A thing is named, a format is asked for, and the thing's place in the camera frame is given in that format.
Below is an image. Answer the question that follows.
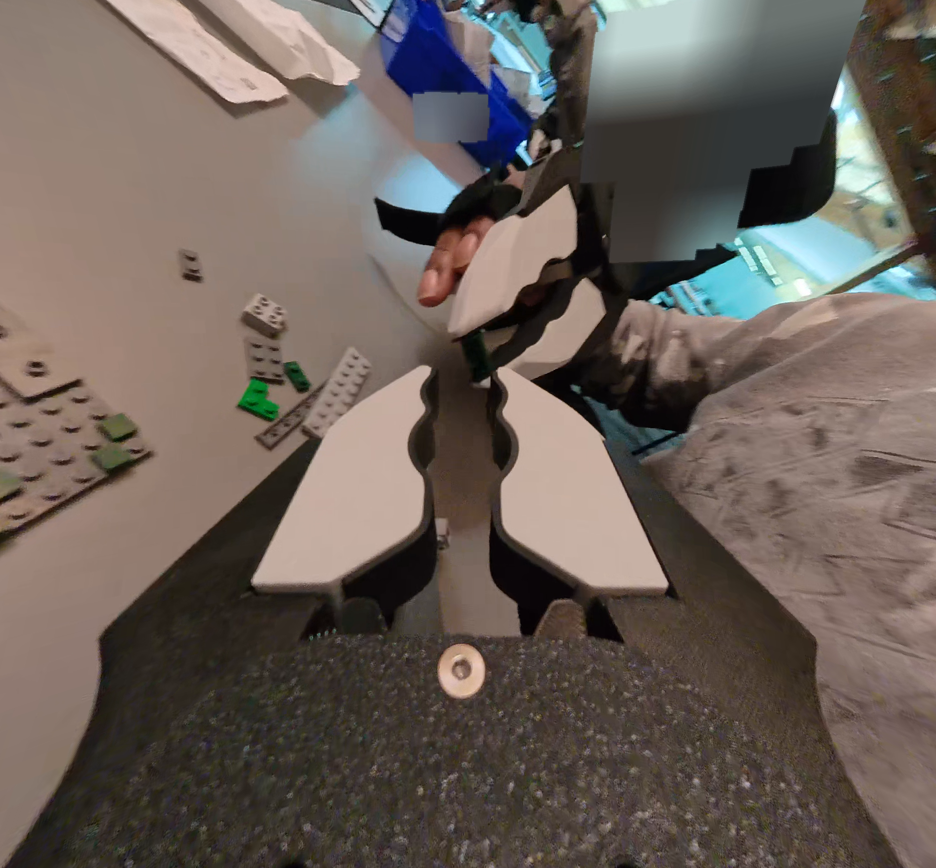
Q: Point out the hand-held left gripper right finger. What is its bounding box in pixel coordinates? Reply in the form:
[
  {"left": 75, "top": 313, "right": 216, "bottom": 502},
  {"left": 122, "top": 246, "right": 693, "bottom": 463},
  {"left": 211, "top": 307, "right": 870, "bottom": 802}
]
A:
[{"left": 488, "top": 369, "right": 671, "bottom": 629}]

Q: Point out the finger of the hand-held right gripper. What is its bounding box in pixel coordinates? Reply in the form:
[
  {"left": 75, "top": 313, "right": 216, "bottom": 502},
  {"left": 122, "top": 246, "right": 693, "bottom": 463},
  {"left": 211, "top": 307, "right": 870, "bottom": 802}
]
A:
[
  {"left": 447, "top": 184, "right": 579, "bottom": 339},
  {"left": 488, "top": 280, "right": 608, "bottom": 381}
]

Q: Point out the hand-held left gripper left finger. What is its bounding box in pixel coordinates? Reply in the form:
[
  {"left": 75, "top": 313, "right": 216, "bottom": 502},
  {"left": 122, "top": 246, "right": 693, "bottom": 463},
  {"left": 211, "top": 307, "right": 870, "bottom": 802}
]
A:
[{"left": 251, "top": 365, "right": 440, "bottom": 629}]

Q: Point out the dark green lego piece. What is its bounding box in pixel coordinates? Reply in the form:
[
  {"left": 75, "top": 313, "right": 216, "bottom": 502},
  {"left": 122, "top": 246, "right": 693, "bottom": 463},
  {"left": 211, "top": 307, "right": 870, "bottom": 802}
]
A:
[{"left": 460, "top": 330, "right": 494, "bottom": 388}]

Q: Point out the long grey lego plate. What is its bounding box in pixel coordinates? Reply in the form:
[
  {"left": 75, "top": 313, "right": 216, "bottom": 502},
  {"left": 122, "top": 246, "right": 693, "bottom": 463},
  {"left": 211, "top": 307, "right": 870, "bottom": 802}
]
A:
[{"left": 301, "top": 346, "right": 373, "bottom": 440}]

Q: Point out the blue plastic bin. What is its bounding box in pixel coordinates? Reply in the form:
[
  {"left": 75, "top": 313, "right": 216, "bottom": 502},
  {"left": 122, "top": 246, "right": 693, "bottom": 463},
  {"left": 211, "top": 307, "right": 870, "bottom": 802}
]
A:
[{"left": 379, "top": 0, "right": 536, "bottom": 169}]

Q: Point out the partly built grey lego model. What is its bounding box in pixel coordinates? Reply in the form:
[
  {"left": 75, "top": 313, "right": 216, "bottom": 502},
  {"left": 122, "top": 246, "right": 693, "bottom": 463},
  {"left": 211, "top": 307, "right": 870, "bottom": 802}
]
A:
[{"left": 0, "top": 304, "right": 155, "bottom": 541}]

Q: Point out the torn white printed paper bag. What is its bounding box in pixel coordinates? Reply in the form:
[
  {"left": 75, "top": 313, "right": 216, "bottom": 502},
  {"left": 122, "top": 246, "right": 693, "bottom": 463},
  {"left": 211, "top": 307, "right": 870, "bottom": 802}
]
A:
[{"left": 120, "top": 0, "right": 361, "bottom": 87}]

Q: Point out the person's right forearm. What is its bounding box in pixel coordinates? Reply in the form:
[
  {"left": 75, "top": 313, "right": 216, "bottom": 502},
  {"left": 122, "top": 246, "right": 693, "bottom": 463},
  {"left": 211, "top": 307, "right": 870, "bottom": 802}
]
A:
[{"left": 578, "top": 298, "right": 741, "bottom": 435}]

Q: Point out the narrow dark grey lego plate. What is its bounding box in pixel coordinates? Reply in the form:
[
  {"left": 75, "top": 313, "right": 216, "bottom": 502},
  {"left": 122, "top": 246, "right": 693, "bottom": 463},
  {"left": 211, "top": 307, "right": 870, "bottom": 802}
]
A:
[{"left": 255, "top": 379, "right": 329, "bottom": 451}]

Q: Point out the bright green corner lego plate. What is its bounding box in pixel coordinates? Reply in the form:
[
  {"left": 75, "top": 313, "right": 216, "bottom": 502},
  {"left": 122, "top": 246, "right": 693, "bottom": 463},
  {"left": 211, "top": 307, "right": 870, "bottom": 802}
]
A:
[{"left": 237, "top": 379, "right": 281, "bottom": 422}]

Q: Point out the loose tan lego brick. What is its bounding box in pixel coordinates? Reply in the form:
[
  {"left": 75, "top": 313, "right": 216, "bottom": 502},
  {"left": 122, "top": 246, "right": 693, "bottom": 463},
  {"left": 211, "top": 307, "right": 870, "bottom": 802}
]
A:
[{"left": 242, "top": 293, "right": 288, "bottom": 338}]

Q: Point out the person's right hand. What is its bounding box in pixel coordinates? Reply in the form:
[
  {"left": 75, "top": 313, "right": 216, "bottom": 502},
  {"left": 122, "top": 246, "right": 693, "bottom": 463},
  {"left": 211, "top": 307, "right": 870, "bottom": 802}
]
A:
[{"left": 416, "top": 213, "right": 507, "bottom": 309}]

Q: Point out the grey splattered hoodie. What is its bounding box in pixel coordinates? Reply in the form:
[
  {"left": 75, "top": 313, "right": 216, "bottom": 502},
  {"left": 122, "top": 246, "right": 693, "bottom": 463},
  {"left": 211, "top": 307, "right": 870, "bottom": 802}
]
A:
[{"left": 642, "top": 290, "right": 936, "bottom": 868}]

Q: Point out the small torn white paper bag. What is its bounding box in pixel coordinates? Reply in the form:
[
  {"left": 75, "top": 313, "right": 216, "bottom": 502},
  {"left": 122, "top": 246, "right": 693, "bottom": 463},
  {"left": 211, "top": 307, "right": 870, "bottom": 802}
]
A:
[{"left": 77, "top": 0, "right": 291, "bottom": 106}]

